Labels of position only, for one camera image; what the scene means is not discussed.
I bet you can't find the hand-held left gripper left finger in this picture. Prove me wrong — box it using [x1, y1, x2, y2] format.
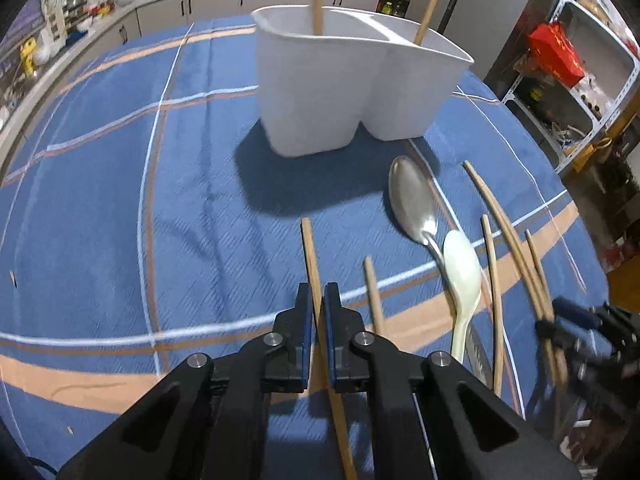
[57, 282, 313, 480]

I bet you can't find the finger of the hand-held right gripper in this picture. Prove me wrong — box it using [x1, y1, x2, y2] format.
[535, 319, 623, 368]
[551, 296, 640, 348]

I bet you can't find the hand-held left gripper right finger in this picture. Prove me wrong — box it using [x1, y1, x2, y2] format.
[322, 282, 583, 480]

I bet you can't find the white ceramic spoon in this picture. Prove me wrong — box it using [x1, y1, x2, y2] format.
[443, 229, 484, 364]

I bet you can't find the metal spoon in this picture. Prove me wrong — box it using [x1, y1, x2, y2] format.
[388, 155, 496, 388]

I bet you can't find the white utensil holder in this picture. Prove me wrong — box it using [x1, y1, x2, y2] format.
[251, 5, 475, 157]

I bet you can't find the blue plaid tablecloth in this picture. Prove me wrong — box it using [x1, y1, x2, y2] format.
[0, 15, 611, 480]

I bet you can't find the red gift bag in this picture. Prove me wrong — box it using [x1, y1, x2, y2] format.
[528, 22, 586, 87]

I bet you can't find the white metal shelf rack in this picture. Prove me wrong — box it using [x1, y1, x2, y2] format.
[502, 0, 640, 173]

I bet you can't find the grey refrigerator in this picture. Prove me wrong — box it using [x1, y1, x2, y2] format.
[405, 0, 566, 91]

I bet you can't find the wooden dish rack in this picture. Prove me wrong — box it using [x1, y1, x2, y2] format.
[60, 0, 118, 21]

